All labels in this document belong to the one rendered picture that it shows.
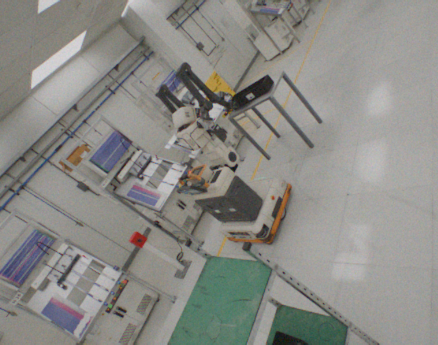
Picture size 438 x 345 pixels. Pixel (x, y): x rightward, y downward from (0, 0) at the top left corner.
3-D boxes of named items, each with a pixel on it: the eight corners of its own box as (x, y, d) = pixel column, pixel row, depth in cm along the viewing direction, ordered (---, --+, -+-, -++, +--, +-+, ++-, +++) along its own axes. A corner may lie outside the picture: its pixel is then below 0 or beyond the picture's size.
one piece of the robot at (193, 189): (215, 192, 227) (193, 187, 214) (194, 196, 255) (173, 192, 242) (217, 180, 230) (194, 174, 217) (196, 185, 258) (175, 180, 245)
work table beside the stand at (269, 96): (313, 148, 295) (269, 96, 264) (267, 160, 351) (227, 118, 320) (322, 120, 316) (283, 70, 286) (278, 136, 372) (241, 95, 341)
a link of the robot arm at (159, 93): (150, 93, 255) (155, 89, 247) (160, 86, 262) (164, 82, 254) (181, 129, 269) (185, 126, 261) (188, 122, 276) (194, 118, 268)
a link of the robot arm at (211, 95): (176, 70, 226) (183, 64, 217) (180, 66, 229) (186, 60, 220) (211, 105, 242) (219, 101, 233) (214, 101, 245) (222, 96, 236)
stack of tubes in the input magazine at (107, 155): (132, 143, 348) (115, 129, 338) (108, 172, 323) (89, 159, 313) (129, 146, 358) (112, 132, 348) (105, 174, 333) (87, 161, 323)
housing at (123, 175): (146, 157, 367) (142, 150, 355) (126, 185, 342) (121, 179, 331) (142, 155, 369) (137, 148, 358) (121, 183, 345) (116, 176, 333)
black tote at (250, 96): (234, 110, 320) (228, 103, 316) (239, 101, 328) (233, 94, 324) (268, 91, 275) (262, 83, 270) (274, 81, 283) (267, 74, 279)
